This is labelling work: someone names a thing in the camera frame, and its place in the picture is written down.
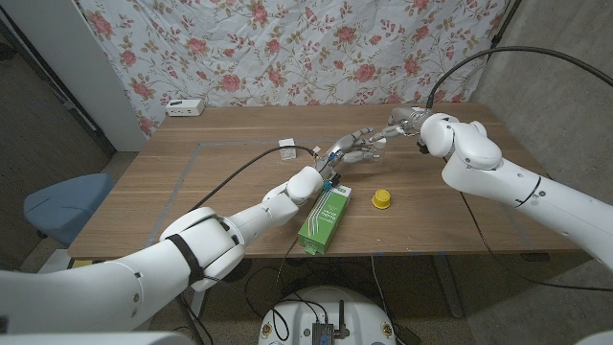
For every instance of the white power strip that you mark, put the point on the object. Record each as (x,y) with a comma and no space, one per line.
(185,108)

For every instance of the white robot base with electronics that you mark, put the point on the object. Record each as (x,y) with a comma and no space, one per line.
(297,316)

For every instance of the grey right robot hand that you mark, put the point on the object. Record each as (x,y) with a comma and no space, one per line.
(407,120)

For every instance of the white cube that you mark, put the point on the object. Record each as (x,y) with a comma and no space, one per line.
(286,152)

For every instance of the floral backdrop cloth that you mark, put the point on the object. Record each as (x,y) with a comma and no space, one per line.
(297,57)

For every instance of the blue padded chair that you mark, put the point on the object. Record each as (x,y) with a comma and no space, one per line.
(67,206)

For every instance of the green straw box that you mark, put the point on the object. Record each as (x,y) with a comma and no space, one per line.
(325,223)

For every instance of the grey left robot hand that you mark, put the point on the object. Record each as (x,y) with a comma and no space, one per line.
(342,146)

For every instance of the white wall panel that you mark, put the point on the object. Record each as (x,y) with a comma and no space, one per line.
(72,57)

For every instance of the black backdrop stand pole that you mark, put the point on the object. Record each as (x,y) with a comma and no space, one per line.
(503,21)

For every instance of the yellow cup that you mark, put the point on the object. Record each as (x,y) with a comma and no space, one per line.
(381,199)

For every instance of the clear medicine bottle white cap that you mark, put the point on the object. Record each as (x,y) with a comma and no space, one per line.
(379,154)

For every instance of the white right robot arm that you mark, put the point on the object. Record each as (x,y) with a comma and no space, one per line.
(527,191)

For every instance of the yellow and black floor mat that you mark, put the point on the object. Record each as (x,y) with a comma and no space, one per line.
(81,263)

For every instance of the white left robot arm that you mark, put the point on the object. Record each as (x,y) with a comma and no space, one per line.
(254,218)

